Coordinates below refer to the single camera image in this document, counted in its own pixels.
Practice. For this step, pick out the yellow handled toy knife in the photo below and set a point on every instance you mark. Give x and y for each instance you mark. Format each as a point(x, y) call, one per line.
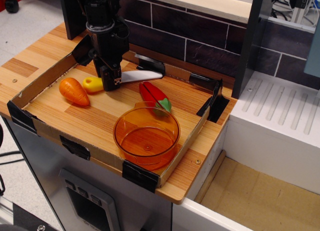
point(94, 84)

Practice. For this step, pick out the grey toy oven front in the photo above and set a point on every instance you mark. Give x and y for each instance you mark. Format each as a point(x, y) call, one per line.
point(85, 196)

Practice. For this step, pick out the orange toy carrot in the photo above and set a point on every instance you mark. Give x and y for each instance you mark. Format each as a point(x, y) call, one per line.
point(73, 91)

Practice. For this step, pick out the black caster wheel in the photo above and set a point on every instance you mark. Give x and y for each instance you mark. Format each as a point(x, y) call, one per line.
point(11, 6)

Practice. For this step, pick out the white toy sink unit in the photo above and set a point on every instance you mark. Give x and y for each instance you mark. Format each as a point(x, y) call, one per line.
point(263, 173)

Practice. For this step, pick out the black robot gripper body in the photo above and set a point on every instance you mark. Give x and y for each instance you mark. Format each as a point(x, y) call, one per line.
point(110, 41)

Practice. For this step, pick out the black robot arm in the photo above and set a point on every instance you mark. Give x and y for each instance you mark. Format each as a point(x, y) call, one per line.
point(99, 12)

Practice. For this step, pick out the cardboard fence with black tape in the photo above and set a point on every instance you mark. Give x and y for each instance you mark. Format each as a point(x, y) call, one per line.
point(35, 104)

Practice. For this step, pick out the red toy chili pepper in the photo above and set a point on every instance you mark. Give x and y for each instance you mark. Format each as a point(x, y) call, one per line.
point(151, 93)

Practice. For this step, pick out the orange transparent plastic pot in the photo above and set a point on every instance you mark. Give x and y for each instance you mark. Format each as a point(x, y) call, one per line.
point(147, 136)

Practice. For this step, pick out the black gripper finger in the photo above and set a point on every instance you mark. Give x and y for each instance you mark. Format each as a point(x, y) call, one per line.
point(111, 77)

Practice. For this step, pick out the dark grey upright post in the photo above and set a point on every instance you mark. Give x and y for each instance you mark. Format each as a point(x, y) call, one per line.
point(258, 18)

